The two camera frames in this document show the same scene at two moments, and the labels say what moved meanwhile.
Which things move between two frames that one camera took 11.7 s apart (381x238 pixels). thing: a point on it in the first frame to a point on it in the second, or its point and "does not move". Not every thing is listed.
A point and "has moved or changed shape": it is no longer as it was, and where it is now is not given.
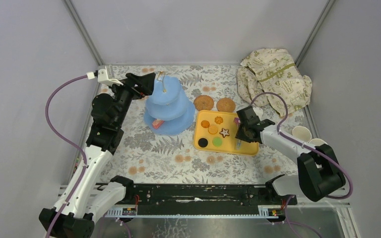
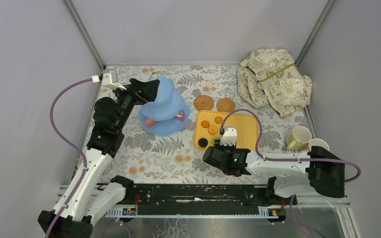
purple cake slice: (236, 120) to (180, 115)
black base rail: (207, 195) does not move
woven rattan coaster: (203, 102) does not move
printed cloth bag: (273, 70) does not move
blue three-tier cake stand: (167, 111) has moved or changed shape
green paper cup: (301, 133) does not move
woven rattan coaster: (225, 104) does not move
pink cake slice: (157, 123) to (150, 122)
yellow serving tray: (215, 132) does not move
